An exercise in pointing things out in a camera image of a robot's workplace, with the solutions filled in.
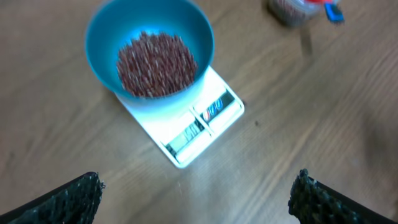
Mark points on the clear plastic food container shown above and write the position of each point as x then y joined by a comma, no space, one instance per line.
314,9

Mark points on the white digital kitchen scale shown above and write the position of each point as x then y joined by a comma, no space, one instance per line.
184,125

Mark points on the red adzuki beans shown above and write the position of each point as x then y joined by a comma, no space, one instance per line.
290,12

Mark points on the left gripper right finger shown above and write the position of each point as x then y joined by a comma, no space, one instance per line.
312,202

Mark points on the blue bowl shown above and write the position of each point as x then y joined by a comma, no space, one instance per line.
118,22

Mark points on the red measuring scoop blue handle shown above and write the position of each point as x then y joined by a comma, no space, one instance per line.
333,12

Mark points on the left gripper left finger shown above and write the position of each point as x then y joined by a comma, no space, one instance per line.
74,202

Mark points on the red beans in bowl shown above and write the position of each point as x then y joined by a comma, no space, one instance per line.
156,65

